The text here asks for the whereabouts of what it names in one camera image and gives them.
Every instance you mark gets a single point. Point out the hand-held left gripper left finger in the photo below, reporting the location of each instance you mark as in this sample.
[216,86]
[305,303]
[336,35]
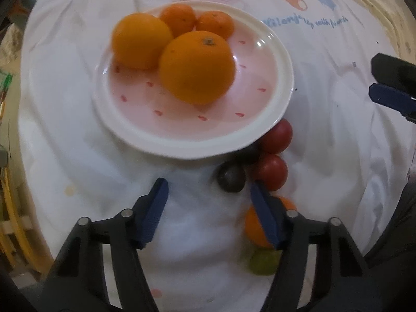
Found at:
[152,214]

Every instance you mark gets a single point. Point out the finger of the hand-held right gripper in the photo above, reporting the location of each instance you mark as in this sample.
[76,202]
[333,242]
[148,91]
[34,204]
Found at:
[391,67]
[386,95]

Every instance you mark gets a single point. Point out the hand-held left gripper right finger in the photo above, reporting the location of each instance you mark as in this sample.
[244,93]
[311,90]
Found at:
[266,214]

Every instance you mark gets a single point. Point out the small tangerine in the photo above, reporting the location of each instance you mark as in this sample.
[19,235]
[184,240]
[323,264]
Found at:
[178,18]
[255,227]
[216,23]

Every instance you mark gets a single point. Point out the red cherry tomato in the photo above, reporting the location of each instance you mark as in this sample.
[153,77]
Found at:
[271,172]
[276,136]

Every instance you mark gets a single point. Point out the green cherry tomato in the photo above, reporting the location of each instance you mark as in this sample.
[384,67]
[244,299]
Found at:
[263,263]

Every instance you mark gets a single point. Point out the pink strawberry ceramic bowl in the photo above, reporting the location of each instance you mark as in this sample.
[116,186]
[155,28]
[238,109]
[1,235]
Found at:
[195,126]

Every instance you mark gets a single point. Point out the large orange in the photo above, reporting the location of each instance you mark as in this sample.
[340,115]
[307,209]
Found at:
[141,40]
[196,70]

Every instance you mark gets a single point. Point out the cream floral blanket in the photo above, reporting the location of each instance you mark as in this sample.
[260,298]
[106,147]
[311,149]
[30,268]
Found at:
[383,13]

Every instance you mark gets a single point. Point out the white cartoon printed blanket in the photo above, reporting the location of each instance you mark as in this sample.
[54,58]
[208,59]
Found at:
[81,136]

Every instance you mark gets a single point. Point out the dark grey cloth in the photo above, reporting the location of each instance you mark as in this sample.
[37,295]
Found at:
[396,227]

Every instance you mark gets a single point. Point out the yellow wooden chair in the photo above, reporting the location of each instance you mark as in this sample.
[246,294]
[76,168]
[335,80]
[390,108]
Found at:
[9,234]

